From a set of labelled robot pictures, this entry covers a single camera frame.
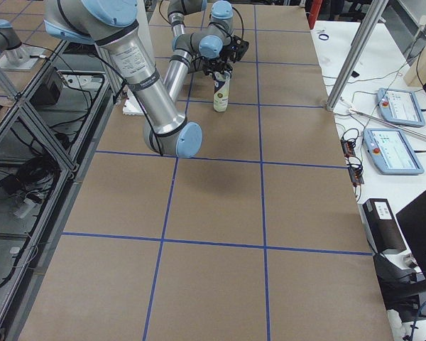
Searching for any orange circuit board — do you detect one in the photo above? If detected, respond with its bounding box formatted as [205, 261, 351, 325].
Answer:
[341, 139, 364, 187]

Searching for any near teach pendant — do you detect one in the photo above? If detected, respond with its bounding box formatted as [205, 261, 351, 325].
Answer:
[363, 129, 424, 175]

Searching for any black monitor arm base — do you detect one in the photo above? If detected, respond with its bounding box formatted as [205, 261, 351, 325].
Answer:
[373, 254, 426, 322]

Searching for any blue tape line crosswise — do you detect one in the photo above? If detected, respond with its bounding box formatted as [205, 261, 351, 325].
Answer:
[62, 232, 372, 256]

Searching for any clear tennis ball tube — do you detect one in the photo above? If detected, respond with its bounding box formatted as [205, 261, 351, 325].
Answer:
[213, 72, 231, 112]

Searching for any aluminium frame post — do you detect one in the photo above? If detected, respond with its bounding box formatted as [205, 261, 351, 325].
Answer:
[326, 0, 388, 112]

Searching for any far teach pendant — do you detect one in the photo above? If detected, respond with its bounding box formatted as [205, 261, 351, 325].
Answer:
[376, 88, 425, 128]

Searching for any black computer monitor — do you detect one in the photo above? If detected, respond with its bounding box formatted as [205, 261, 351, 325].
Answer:
[396, 190, 426, 273]

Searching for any aluminium frame rack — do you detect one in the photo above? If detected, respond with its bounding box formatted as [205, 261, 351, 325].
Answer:
[0, 53, 117, 340]

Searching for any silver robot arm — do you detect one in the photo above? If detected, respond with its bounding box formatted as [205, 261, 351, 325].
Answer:
[158, 0, 207, 38]
[44, 1, 249, 158]

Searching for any blue tape line lengthwise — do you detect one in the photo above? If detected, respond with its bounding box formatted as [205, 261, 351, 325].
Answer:
[253, 6, 272, 340]

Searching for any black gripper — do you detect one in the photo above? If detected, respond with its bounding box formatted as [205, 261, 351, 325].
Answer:
[202, 36, 249, 76]

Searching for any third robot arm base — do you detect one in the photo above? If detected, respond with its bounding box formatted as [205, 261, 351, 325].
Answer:
[0, 19, 45, 72]

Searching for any teach pendant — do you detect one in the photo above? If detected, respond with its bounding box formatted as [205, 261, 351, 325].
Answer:
[376, 88, 425, 128]
[363, 129, 424, 175]

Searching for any black box with label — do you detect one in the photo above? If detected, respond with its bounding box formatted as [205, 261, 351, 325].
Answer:
[362, 198, 407, 254]

